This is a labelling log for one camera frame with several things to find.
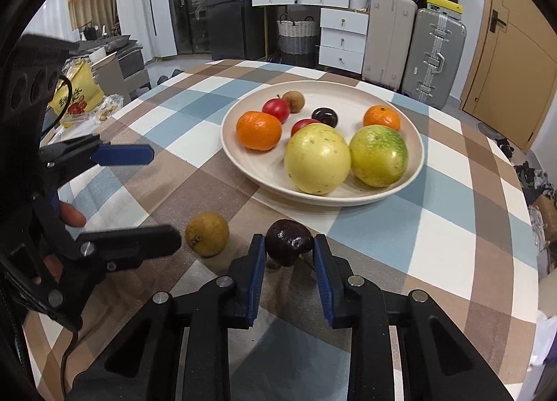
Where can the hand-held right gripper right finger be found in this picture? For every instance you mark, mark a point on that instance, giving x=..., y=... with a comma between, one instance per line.
x=324, y=283

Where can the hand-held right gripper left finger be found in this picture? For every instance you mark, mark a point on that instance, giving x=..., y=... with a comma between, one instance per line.
x=256, y=283

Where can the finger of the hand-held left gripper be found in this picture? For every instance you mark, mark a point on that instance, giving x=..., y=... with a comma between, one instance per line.
x=126, y=155
x=130, y=246

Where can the dark purple passion fruit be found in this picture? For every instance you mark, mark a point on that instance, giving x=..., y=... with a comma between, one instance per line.
x=288, y=242

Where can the large yellowish longan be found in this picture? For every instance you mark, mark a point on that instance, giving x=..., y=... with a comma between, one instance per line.
x=206, y=233

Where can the cream round plate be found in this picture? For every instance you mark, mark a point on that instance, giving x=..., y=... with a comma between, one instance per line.
x=391, y=196

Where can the large yellow-green round fruit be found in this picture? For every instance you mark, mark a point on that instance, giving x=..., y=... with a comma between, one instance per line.
x=317, y=159

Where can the large orange tangerine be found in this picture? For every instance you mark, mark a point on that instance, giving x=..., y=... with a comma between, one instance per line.
x=259, y=130

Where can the mottled green round fruit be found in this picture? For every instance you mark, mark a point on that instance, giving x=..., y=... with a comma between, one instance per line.
x=378, y=155

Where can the dark cherry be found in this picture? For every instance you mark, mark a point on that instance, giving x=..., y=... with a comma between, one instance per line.
x=324, y=117

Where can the small orange tangerine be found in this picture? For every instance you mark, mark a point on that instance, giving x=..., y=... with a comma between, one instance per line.
x=382, y=118

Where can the brown kiwi fruit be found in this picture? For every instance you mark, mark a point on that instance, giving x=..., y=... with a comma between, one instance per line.
x=293, y=101

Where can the person's left hand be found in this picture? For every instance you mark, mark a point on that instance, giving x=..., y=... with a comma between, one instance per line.
x=72, y=214

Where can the clear plastic bag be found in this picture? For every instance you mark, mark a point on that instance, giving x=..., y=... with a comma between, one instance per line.
x=108, y=107

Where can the yellow snack bag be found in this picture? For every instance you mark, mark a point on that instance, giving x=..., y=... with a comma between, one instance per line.
x=80, y=92

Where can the checked tablecloth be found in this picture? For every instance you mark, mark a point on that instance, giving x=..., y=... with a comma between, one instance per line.
x=196, y=92

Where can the beige curtain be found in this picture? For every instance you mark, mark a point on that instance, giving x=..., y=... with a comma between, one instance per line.
x=93, y=9

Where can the grey sofa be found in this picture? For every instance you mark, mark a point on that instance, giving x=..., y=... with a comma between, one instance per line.
x=126, y=57

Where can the dark grey refrigerator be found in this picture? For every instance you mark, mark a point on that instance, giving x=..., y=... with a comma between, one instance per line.
x=239, y=0

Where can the woven laundry basket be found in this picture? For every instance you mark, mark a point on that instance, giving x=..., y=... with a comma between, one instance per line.
x=297, y=39

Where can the pile of dark sandals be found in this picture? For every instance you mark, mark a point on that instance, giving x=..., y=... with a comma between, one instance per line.
x=533, y=181

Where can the cardboard box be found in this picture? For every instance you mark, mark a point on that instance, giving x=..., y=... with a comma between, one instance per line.
x=546, y=211

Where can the white dressing table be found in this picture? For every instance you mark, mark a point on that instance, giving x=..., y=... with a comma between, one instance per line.
x=341, y=35

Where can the silver suitcase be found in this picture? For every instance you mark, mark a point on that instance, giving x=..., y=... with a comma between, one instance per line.
x=433, y=57

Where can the beige suitcase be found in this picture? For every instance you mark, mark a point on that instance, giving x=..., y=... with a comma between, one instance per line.
x=387, y=39

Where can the wooden door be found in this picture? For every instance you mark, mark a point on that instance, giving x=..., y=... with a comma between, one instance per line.
x=518, y=57

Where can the yellow shoe box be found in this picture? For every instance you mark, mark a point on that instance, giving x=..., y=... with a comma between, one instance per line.
x=443, y=8

